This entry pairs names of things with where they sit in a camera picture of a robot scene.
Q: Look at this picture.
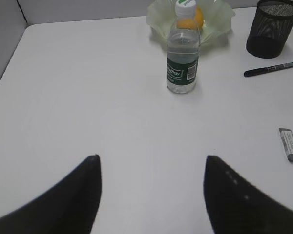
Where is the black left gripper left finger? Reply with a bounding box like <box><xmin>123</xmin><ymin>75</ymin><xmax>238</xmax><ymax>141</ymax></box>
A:
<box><xmin>0</xmin><ymin>155</ymin><xmax>102</xmax><ymax>234</ymax></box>

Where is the black marker pen upper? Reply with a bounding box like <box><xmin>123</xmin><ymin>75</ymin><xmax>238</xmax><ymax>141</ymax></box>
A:
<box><xmin>244</xmin><ymin>62</ymin><xmax>293</xmax><ymax>77</ymax></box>

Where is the grey white eraser left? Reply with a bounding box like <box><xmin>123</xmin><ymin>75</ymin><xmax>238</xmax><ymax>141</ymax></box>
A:
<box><xmin>279</xmin><ymin>128</ymin><xmax>293</xmax><ymax>162</ymax></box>

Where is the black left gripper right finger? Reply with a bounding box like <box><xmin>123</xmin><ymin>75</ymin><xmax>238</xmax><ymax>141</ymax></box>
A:
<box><xmin>203</xmin><ymin>156</ymin><xmax>293</xmax><ymax>234</ymax></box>

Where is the clear water bottle green label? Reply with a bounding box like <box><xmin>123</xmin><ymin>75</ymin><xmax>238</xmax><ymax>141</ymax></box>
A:
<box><xmin>167</xmin><ymin>0</ymin><xmax>201</xmax><ymax>94</ymax></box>

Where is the pale green wavy glass plate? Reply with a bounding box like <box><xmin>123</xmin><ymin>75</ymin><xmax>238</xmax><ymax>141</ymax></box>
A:
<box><xmin>146</xmin><ymin>0</ymin><xmax>235</xmax><ymax>46</ymax></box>

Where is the black mesh pen holder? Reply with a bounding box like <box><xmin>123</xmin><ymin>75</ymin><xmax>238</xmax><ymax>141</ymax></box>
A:
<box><xmin>246</xmin><ymin>0</ymin><xmax>293</xmax><ymax>59</ymax></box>

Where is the yellow mango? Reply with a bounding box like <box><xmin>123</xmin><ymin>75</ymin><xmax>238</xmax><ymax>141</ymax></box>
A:
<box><xmin>177</xmin><ymin>7</ymin><xmax>204</xmax><ymax>30</ymax></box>

